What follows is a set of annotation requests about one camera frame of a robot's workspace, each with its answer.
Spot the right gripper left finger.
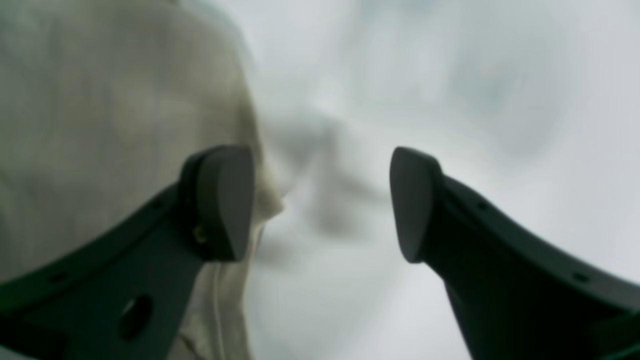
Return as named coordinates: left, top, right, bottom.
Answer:
left=0, top=145, right=255, bottom=360

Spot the beige T-shirt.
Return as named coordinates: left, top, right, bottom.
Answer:
left=0, top=0, right=282, bottom=360

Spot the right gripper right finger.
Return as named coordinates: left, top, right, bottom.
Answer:
left=390, top=146, right=640, bottom=360

